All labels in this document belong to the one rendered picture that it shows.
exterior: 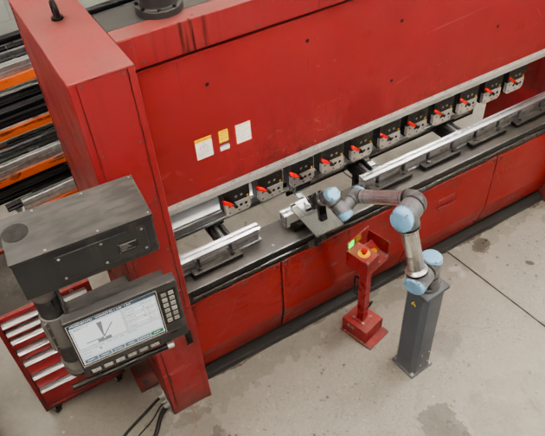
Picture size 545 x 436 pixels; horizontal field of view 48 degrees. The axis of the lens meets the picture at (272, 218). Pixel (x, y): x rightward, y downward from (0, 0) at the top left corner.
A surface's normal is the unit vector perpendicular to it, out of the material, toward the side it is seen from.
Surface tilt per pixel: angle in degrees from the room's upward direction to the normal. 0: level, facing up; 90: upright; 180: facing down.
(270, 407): 0
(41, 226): 0
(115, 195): 1
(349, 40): 90
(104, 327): 90
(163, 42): 90
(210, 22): 90
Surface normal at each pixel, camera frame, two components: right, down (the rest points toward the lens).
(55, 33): -0.05, -0.72
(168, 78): 0.52, 0.58
